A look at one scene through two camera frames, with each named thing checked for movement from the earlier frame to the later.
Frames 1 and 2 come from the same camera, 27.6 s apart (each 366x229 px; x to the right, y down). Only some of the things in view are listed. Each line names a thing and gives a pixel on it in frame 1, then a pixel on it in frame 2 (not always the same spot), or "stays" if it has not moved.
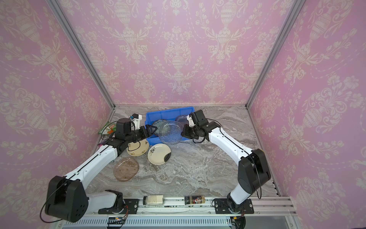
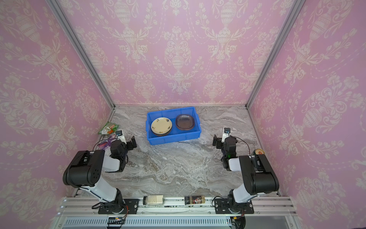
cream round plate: (137, 148) -> (161, 126)
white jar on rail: (157, 200) stays
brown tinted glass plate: (125, 168) -> (185, 122)
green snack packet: (107, 129) stays
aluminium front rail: (277, 213) stays
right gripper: (188, 132) -> (218, 140)
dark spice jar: (194, 199) stays
